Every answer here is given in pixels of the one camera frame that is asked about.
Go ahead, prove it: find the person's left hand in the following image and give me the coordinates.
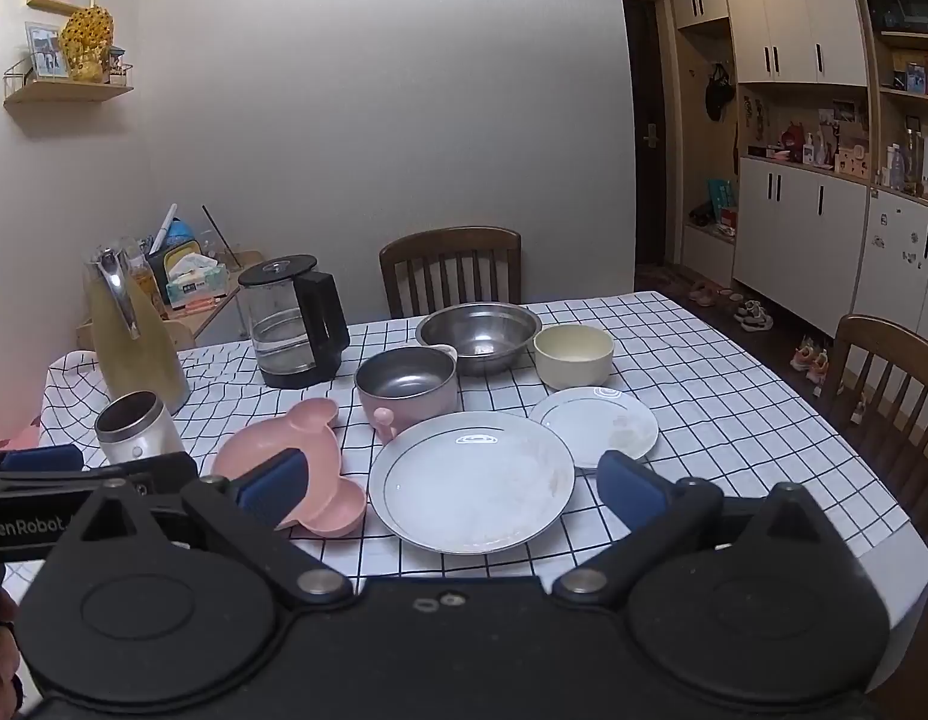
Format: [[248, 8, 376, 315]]
[[0, 590, 20, 720]]

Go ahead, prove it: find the cream ceramic bowl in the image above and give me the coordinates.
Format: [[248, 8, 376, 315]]
[[534, 323, 614, 390]]

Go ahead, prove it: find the wooden wall shelf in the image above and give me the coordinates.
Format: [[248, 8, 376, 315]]
[[4, 57, 132, 106]]

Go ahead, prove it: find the silver mug with handle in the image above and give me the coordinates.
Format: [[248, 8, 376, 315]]
[[94, 390, 184, 465]]

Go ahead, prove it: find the small white plate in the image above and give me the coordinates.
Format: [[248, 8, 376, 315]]
[[530, 387, 659, 472]]

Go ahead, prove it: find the checkered white tablecloth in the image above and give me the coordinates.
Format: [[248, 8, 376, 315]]
[[0, 291, 928, 632]]

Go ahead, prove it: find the gold thermos jug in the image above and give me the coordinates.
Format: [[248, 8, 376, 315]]
[[85, 247, 190, 415]]

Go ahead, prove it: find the small photo frame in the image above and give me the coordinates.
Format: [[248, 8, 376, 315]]
[[25, 23, 68, 80]]

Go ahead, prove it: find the glass electric kettle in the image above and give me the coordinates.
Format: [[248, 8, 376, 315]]
[[238, 254, 350, 390]]

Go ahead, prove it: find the far wooden chair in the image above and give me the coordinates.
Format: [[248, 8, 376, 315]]
[[379, 226, 522, 319]]

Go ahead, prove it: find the pink stool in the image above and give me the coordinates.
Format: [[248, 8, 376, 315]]
[[0, 419, 41, 452]]

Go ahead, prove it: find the large white plate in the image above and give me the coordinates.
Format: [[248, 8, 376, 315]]
[[368, 411, 576, 556]]

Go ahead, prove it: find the tissue box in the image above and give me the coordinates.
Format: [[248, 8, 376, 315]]
[[166, 252, 228, 309]]

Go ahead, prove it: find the pink pot steel inside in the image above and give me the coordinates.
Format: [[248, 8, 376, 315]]
[[355, 344, 459, 444]]

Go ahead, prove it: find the wooden chair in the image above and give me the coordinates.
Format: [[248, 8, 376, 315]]
[[820, 314, 928, 535], [379, 226, 522, 319]]

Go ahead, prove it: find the white cabinet unit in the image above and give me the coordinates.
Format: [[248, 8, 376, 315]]
[[670, 0, 928, 338]]

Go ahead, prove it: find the pink mouse-shaped plate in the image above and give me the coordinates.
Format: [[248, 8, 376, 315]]
[[212, 398, 366, 538]]

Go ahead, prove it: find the large stainless steel bowl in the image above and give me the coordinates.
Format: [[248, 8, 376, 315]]
[[415, 302, 542, 377]]

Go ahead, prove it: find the wooden side cabinet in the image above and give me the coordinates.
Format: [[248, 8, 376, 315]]
[[74, 250, 267, 353]]

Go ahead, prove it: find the right wooden chair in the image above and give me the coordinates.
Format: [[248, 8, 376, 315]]
[[820, 314, 928, 535]]

